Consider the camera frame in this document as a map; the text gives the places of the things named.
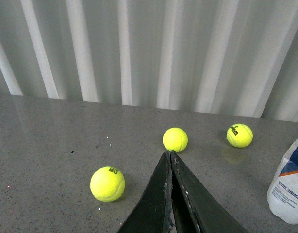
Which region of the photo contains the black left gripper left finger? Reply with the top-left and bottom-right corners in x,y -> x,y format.
118,152 -> 173,233

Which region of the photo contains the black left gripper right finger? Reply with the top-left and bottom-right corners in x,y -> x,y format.
170,152 -> 247,233

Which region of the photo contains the clear tennis ball can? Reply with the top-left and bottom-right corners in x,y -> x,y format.
267,138 -> 298,225

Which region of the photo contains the tennis ball with black logo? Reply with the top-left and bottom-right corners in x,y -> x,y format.
90,166 -> 125,202

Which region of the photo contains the plain yellow tennis ball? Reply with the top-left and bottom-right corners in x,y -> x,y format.
163,127 -> 188,152

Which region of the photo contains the far yellow tennis ball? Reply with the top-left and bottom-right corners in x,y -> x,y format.
226,123 -> 253,148

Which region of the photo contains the white pleated curtain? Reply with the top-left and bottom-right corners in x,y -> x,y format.
0,0 -> 298,122

